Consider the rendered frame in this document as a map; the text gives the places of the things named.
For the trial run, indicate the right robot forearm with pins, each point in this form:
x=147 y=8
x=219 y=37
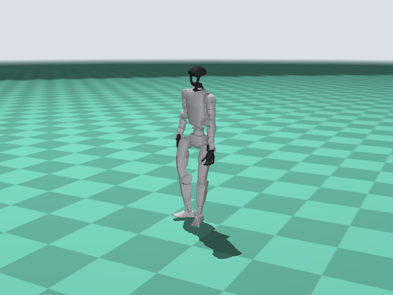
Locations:
x=181 y=126

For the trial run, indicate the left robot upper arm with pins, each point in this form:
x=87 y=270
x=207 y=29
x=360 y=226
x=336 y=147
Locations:
x=210 y=101

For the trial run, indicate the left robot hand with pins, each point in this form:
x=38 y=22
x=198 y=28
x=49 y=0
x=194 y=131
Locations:
x=209 y=157

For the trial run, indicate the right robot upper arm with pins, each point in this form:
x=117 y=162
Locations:
x=183 y=113

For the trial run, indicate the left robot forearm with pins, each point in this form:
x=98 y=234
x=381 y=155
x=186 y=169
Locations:
x=210 y=134

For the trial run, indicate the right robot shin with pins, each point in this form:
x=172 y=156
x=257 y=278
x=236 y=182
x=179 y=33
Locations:
x=186 y=191

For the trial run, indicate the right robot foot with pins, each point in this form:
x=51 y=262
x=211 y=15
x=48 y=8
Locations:
x=185 y=214

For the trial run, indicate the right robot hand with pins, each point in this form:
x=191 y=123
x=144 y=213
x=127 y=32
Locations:
x=177 y=139

